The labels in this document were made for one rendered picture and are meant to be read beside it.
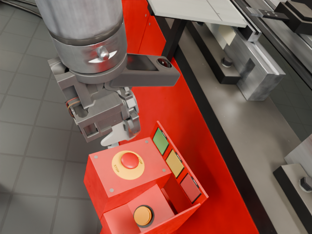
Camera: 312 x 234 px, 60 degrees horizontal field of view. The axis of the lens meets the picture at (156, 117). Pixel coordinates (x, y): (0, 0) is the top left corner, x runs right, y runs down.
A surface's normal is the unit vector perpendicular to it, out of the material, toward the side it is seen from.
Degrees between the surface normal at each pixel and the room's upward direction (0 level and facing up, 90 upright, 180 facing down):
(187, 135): 90
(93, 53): 90
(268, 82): 90
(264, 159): 0
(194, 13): 0
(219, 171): 90
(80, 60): 102
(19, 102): 0
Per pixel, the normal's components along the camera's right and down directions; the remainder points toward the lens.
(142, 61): 0.42, -0.71
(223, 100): 0.29, -0.65
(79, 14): 0.18, 0.83
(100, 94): 0.48, 0.73
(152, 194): -0.24, -0.41
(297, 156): -0.92, 0.02
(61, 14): -0.22, 0.83
